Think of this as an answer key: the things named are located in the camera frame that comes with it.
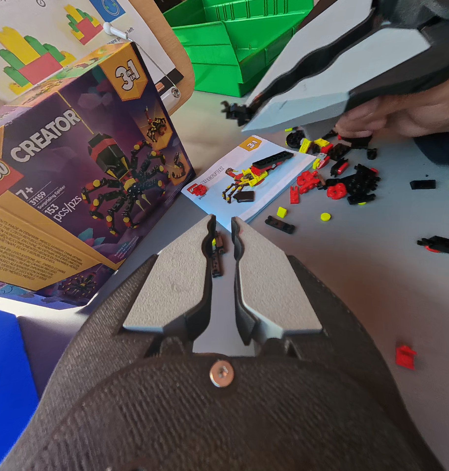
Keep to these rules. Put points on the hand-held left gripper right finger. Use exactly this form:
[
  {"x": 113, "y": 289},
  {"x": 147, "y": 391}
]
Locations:
[{"x": 276, "y": 287}]

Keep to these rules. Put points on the black lego beam piece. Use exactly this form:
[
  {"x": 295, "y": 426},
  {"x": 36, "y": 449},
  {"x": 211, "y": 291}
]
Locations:
[{"x": 441, "y": 244}]

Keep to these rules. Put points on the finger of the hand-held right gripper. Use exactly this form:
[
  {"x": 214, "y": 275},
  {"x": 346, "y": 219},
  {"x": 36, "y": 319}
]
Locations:
[
  {"x": 320, "y": 99},
  {"x": 335, "y": 22}
]

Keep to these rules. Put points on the red lego brick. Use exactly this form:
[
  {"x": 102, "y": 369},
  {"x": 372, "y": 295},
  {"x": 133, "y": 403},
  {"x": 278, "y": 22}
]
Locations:
[{"x": 405, "y": 357}]

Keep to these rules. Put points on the scorpion cover instruction booklet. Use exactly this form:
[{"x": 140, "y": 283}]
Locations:
[{"x": 276, "y": 184}]

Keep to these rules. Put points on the red round lego piece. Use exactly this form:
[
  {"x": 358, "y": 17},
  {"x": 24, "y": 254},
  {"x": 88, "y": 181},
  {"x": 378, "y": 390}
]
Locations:
[{"x": 200, "y": 190}]

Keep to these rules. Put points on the black long lego plate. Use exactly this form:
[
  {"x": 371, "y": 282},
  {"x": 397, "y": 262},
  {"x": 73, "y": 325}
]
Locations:
[{"x": 274, "y": 160}]

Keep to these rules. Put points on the black yellow lego leg assembly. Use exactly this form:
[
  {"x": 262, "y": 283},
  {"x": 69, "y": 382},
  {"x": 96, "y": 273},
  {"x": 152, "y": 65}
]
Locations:
[{"x": 217, "y": 257}]

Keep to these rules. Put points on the black lego clip piece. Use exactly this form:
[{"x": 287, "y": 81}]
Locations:
[{"x": 239, "y": 112}]

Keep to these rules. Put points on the printed instruction sheet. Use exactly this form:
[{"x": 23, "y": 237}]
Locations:
[{"x": 33, "y": 22}]

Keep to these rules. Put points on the person's right hand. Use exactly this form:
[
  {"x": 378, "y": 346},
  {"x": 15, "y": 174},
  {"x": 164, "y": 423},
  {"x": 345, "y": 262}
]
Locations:
[{"x": 412, "y": 114}]

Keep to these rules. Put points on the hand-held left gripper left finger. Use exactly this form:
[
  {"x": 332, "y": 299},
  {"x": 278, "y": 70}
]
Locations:
[{"x": 169, "y": 287}]

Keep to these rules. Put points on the lego set box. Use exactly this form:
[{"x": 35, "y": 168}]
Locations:
[{"x": 81, "y": 165}]

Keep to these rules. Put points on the pile of lego pieces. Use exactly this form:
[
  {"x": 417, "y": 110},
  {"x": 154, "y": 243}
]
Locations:
[{"x": 360, "y": 180}]

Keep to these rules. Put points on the blue plastic bin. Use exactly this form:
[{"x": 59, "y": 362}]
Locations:
[{"x": 7, "y": 386}]

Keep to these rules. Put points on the black lego slope tile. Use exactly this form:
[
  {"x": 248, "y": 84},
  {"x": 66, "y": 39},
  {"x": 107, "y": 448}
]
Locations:
[{"x": 243, "y": 197}]

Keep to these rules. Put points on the green plastic bin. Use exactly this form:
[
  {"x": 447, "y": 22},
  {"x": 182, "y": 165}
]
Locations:
[{"x": 217, "y": 55}]

